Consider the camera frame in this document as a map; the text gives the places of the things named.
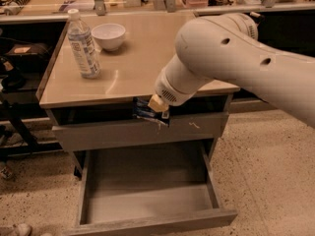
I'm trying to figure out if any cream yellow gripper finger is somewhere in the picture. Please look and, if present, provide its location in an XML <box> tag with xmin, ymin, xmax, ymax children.
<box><xmin>148</xmin><ymin>94</ymin><xmax>169</xmax><ymax>112</ymax></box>

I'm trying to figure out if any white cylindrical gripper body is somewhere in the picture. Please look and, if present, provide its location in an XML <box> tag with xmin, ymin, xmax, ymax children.
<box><xmin>155</xmin><ymin>55</ymin><xmax>211</xmax><ymax>106</ymax></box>

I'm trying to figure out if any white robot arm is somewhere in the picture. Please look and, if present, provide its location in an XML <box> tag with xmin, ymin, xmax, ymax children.
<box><xmin>149</xmin><ymin>13</ymin><xmax>315</xmax><ymax>128</ymax></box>

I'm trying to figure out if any closed grey top drawer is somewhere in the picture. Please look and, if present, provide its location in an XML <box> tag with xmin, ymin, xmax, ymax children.
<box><xmin>52</xmin><ymin>112</ymin><xmax>228</xmax><ymax>151</ymax></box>

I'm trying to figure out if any grey drawer cabinet with counter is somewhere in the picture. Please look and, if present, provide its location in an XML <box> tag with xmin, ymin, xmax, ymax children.
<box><xmin>36</xmin><ymin>12</ymin><xmax>239</xmax><ymax>174</ymax></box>

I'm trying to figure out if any open grey middle drawer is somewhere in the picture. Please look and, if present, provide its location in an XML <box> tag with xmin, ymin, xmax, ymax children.
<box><xmin>64</xmin><ymin>141</ymin><xmax>237</xmax><ymax>236</ymax></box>

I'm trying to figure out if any white ceramic bowl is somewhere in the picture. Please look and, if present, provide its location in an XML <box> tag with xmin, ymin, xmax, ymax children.
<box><xmin>92</xmin><ymin>24</ymin><xmax>126</xmax><ymax>51</ymax></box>

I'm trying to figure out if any clear plastic water bottle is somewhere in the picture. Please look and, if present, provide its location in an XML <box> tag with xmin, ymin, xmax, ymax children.
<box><xmin>67</xmin><ymin>9</ymin><xmax>100</xmax><ymax>79</ymax></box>

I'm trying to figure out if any white stick with black tip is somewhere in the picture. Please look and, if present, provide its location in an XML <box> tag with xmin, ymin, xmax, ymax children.
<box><xmin>250</xmin><ymin>12</ymin><xmax>265</xmax><ymax>22</ymax></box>

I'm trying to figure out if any black stand leg at left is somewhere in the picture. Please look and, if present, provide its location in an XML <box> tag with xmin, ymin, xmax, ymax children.
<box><xmin>0</xmin><ymin>91</ymin><xmax>63</xmax><ymax>155</ymax></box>

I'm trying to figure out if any black bag on left shelf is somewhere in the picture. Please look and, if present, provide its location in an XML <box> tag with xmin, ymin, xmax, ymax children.
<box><xmin>0</xmin><ymin>41</ymin><xmax>51</xmax><ymax>90</ymax></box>

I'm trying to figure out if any white sneaker at bottom left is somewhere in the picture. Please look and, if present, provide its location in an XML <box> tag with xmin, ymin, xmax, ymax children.
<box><xmin>0</xmin><ymin>223</ymin><xmax>32</xmax><ymax>236</ymax></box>

